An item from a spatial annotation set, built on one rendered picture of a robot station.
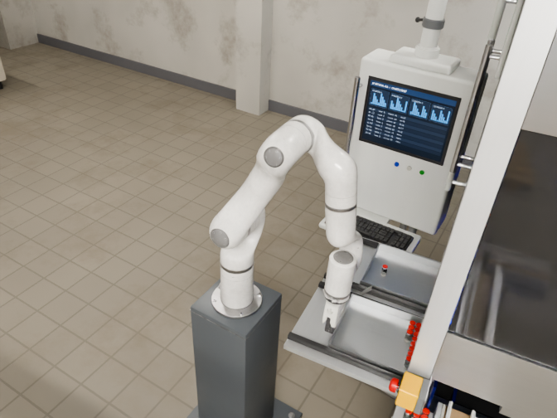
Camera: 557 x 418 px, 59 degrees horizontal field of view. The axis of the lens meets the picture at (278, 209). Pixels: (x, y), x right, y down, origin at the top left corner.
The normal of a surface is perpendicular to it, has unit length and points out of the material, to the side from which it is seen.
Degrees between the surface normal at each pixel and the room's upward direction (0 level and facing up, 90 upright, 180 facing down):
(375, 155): 90
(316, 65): 90
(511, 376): 90
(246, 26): 90
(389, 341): 0
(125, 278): 0
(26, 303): 0
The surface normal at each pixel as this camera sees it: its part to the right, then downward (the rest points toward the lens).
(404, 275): 0.05, -0.82
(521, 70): -0.44, 0.50
